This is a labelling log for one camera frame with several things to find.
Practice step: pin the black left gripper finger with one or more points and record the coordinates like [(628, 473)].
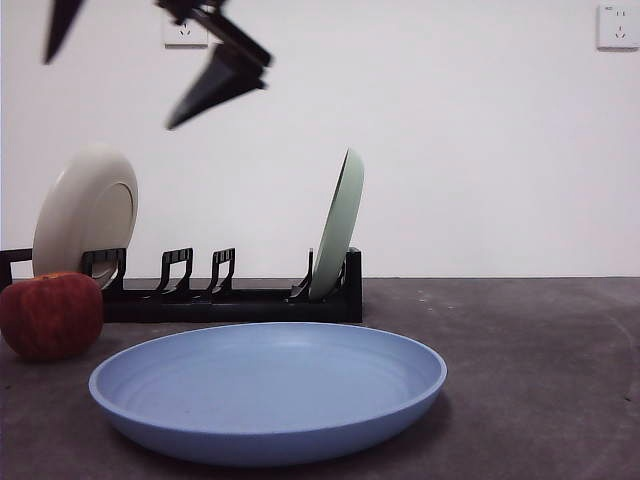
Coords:
[(220, 80), (62, 25)]

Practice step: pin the red apple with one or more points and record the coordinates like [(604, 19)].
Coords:
[(50, 320)]

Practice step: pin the blue round plate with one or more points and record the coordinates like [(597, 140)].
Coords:
[(265, 390)]

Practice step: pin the cream white round plate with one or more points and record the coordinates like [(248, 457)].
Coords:
[(75, 210)]

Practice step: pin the pale green round plate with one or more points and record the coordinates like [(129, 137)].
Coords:
[(340, 225)]

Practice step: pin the black plastic plate rack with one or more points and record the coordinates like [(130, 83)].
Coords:
[(250, 307)]

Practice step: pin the white wall power outlet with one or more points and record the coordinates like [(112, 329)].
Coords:
[(192, 40), (617, 27)]

